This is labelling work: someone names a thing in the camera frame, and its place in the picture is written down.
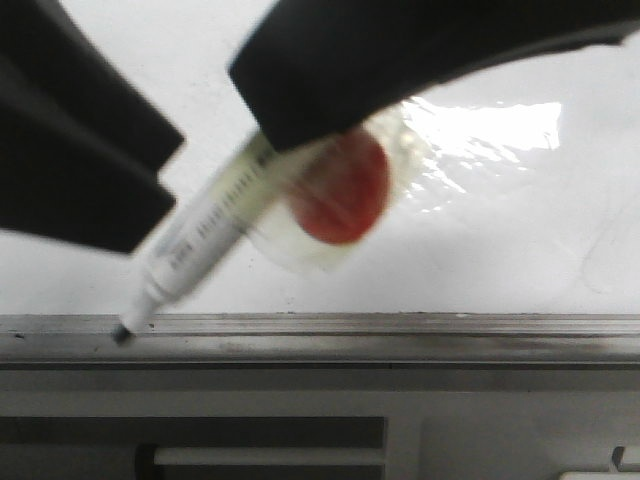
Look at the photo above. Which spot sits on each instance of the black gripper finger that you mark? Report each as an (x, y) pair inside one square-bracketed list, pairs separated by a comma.
[(314, 68), (81, 148)]

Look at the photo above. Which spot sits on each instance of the white whiteboard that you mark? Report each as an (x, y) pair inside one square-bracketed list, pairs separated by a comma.
[(532, 205)]

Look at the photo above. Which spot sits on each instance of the white whiteboard marker pen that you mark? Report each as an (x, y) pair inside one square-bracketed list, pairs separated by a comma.
[(203, 233)]

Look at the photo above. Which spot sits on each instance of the white box corner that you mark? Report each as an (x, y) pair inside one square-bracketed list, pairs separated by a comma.
[(612, 475)]

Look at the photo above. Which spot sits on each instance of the aluminium whiteboard frame rail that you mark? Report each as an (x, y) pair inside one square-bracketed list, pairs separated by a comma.
[(417, 338)]

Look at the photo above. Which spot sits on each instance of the red magnet with clear tape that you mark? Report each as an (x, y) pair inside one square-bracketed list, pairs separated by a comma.
[(326, 212)]

